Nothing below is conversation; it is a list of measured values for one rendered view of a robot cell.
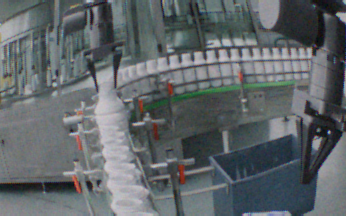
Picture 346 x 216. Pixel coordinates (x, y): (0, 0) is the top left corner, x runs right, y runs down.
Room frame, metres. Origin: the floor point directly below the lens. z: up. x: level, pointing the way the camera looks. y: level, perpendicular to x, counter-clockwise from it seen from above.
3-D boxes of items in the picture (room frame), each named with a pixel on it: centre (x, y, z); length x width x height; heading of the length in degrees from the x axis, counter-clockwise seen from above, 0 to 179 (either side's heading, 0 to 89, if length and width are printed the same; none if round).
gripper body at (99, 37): (1.10, 0.13, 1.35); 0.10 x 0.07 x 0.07; 97
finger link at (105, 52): (1.10, 0.12, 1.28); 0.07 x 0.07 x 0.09; 7
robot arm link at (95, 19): (1.10, 0.13, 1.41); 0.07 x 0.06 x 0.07; 97
